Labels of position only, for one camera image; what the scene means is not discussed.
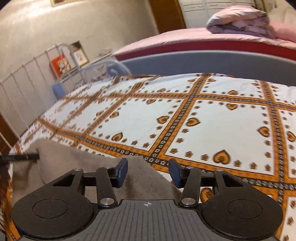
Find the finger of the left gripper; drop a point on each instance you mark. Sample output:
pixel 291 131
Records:
pixel 18 157

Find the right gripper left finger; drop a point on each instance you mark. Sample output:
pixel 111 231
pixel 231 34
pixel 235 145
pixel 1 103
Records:
pixel 107 179

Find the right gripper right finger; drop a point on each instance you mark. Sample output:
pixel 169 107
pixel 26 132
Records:
pixel 189 179

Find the orange heart patterned bedsheet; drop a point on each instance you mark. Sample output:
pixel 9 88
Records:
pixel 203 120

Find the blue box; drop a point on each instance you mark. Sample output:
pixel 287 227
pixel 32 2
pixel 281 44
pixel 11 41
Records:
pixel 58 90

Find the red cartoon box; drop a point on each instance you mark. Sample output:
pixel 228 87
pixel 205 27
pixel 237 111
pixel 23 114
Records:
pixel 59 66

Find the framed picture on cabinet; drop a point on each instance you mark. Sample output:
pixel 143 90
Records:
pixel 79 53

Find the large pink bed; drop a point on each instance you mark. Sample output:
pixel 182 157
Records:
pixel 198 50

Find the brown wooden door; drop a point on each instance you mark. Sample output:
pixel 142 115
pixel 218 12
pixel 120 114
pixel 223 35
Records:
pixel 167 15

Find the white sliding wardrobe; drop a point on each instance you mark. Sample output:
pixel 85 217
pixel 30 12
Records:
pixel 196 13

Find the folded pink quilt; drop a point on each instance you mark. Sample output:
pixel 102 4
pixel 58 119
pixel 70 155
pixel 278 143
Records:
pixel 241 20

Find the pink pillow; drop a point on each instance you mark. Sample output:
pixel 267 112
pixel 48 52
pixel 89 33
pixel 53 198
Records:
pixel 284 31

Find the white metal daybed frame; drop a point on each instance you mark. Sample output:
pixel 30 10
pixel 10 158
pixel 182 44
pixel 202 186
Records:
pixel 27 92

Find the wall wedding photo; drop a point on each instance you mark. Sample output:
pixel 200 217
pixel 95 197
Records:
pixel 55 3

